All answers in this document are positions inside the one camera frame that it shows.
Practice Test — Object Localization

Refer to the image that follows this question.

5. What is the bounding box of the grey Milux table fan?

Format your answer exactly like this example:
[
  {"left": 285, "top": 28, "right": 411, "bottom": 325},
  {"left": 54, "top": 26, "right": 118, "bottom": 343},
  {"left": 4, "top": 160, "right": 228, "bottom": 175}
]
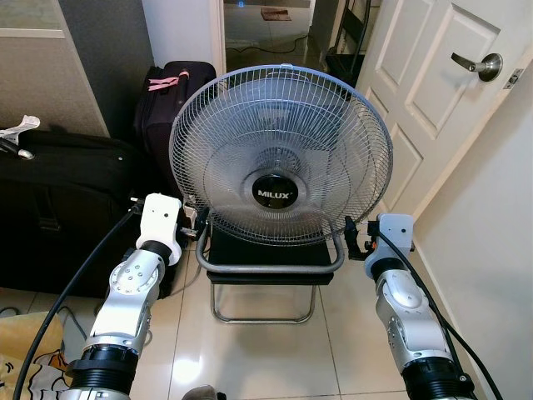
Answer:
[{"left": 169, "top": 64, "right": 394, "bottom": 248}]

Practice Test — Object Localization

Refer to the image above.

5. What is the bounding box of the black metal frame chair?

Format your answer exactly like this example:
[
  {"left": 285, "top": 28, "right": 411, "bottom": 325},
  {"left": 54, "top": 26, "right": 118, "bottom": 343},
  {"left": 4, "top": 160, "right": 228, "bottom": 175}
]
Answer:
[{"left": 196, "top": 212, "right": 346, "bottom": 326}]

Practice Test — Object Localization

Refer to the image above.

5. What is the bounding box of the metal door latch plate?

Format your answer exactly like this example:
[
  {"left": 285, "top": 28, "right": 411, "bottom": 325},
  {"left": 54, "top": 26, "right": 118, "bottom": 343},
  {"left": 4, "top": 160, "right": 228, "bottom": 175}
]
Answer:
[{"left": 503, "top": 68, "right": 523, "bottom": 90}]

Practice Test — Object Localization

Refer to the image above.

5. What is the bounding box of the white panel door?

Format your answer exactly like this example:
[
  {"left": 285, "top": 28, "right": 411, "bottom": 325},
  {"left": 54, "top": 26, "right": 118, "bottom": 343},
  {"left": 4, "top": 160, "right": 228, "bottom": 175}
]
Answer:
[{"left": 354, "top": 0, "right": 533, "bottom": 223}]

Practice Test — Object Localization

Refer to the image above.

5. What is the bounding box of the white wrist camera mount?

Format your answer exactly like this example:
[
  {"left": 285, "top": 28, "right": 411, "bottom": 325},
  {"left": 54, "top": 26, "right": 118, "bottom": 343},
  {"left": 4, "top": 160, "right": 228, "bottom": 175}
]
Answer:
[
  {"left": 136, "top": 193, "right": 184, "bottom": 266},
  {"left": 366, "top": 214, "right": 415, "bottom": 263}
]

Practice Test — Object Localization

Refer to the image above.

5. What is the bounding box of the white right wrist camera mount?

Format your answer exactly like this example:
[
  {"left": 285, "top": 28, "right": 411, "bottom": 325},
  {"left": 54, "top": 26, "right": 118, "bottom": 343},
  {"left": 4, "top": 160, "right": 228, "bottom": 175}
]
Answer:
[{"left": 366, "top": 214, "right": 415, "bottom": 263}]

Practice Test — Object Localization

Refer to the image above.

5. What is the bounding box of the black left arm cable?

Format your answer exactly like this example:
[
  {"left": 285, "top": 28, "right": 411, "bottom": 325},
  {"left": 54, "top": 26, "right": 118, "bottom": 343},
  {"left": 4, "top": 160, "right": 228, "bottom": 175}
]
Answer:
[{"left": 12, "top": 202, "right": 142, "bottom": 400}]

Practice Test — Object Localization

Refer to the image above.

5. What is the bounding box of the pink ribbon tag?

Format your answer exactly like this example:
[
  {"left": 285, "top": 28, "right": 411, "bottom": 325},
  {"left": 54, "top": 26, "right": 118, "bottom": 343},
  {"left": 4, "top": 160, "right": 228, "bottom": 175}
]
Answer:
[{"left": 147, "top": 72, "right": 191, "bottom": 93}]

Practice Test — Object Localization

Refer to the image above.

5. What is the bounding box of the black metal stand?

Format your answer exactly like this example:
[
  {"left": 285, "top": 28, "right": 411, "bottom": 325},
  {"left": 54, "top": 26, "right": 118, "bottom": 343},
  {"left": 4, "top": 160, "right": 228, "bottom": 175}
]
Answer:
[{"left": 325, "top": 0, "right": 371, "bottom": 84}]

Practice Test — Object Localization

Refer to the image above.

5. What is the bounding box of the metal lever door handle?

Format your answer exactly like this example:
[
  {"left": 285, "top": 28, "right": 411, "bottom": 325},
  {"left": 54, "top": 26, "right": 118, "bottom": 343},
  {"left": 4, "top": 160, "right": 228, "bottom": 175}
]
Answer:
[{"left": 451, "top": 52, "right": 504, "bottom": 83}]

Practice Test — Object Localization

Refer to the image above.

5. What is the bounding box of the beige cabinet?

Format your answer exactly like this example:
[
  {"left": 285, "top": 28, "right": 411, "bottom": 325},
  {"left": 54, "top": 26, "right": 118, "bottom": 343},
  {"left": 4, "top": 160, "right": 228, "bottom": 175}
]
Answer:
[{"left": 0, "top": 0, "right": 109, "bottom": 138}]

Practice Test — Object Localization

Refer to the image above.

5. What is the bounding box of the dark purple suitcase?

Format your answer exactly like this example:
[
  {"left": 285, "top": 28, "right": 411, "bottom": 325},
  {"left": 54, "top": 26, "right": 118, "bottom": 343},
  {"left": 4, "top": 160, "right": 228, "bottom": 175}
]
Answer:
[{"left": 133, "top": 61, "right": 219, "bottom": 197}]

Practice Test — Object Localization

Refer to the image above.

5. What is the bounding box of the small red brown mat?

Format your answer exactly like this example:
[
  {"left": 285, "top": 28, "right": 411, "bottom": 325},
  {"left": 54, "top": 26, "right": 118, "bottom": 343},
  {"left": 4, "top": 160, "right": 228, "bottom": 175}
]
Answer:
[{"left": 261, "top": 8, "right": 292, "bottom": 22}]

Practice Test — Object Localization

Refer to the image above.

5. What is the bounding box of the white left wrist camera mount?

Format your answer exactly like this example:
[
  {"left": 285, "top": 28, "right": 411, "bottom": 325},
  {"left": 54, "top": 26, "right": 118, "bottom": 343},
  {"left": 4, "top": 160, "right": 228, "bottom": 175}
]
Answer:
[{"left": 136, "top": 193, "right": 184, "bottom": 266}]

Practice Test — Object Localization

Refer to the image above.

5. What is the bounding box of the large black suitcase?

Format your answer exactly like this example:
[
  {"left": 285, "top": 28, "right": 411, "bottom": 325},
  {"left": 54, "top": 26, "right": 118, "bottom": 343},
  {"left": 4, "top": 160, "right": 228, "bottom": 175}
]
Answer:
[{"left": 0, "top": 129, "right": 184, "bottom": 299}]

